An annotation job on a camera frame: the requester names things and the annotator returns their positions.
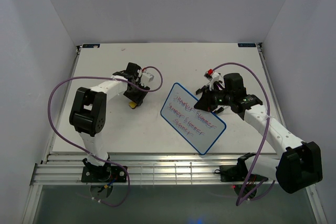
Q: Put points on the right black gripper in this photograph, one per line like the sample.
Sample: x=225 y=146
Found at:
x=205 y=103

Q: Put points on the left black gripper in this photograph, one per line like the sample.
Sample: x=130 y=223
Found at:
x=137 y=99

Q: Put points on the yellow bone-shaped eraser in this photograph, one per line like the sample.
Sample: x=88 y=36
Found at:
x=132 y=105

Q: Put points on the blue-framed whiteboard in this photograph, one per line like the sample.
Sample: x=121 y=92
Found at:
x=200 y=129

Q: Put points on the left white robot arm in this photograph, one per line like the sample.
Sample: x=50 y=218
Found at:
x=88 y=112

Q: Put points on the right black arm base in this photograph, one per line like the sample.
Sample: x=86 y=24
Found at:
x=235 y=173

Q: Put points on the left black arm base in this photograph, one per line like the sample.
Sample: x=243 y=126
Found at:
x=102 y=174

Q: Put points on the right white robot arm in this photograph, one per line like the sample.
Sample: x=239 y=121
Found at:
x=299 y=164

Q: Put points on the right blue corner label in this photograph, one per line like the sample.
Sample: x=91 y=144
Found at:
x=247 y=45

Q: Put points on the blue corner label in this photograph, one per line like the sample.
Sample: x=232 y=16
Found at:
x=247 y=45
x=90 y=45

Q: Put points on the left blue corner label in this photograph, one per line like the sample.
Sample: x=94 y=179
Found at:
x=90 y=45

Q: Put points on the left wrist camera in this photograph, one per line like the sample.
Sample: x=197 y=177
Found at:
x=146 y=77

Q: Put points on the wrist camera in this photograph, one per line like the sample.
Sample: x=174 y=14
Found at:
x=212 y=76
x=146 y=77

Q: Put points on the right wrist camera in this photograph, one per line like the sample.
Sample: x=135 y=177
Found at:
x=212 y=76

